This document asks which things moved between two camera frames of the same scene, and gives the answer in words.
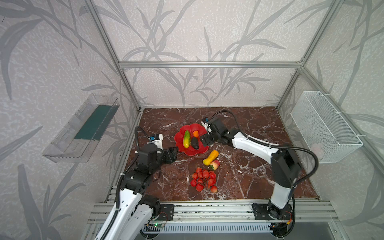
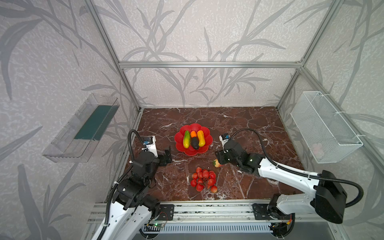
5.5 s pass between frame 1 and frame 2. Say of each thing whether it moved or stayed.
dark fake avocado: stayed
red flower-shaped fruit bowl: stayed
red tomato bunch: stayed
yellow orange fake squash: moved
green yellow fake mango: stayed
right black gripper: moved
